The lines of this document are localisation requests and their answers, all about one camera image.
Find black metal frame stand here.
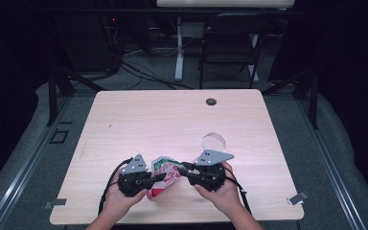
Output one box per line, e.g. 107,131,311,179
47,67,107,127
262,67,320,130

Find person's right hand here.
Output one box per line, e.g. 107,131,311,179
194,161,242,219

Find black floor cables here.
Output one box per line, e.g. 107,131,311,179
120,59,194,91

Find left hand-held gripper cable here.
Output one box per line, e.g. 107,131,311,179
97,157,134,216

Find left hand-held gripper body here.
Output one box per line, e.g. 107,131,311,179
118,153,156,197

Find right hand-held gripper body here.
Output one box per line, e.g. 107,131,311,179
188,149,236,193

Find grey tape piece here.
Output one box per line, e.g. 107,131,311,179
287,191,310,206
42,197,68,210

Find hand-held gripper cable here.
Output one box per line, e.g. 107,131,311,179
219,166,252,215
97,157,134,216

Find clear jar with flip lid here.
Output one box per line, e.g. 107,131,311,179
200,132,228,153

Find pink and white plastic bag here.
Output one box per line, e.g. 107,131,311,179
146,155,186,201

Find right hand-held gripper cable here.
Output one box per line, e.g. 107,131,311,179
219,166,252,215

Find person's left hand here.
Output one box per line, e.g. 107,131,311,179
103,167,149,219

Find aluminium floor rail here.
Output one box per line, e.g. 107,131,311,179
295,95,368,230
0,95,74,230

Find white desk with legs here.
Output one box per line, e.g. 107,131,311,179
155,0,296,83

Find black equipment cabinet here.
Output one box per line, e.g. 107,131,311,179
52,12,122,74

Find black folding chair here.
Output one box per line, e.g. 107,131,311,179
198,12,272,90

